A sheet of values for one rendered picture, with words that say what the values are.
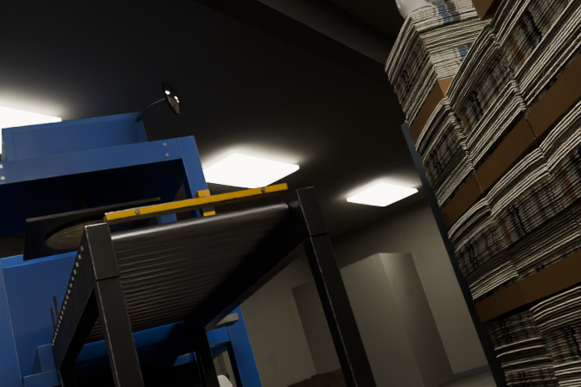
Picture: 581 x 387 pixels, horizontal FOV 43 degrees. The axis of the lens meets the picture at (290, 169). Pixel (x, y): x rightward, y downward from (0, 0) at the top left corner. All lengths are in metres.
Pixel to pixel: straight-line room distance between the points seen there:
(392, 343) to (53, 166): 8.90
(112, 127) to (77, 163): 0.30
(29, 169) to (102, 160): 0.29
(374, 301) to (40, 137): 8.81
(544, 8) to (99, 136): 2.47
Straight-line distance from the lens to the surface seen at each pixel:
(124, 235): 1.69
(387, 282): 11.47
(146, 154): 3.20
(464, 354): 12.39
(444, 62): 1.66
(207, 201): 1.68
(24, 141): 3.29
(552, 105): 1.18
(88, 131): 3.33
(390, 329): 11.50
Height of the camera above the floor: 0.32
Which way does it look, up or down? 17 degrees up
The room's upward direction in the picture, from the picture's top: 17 degrees counter-clockwise
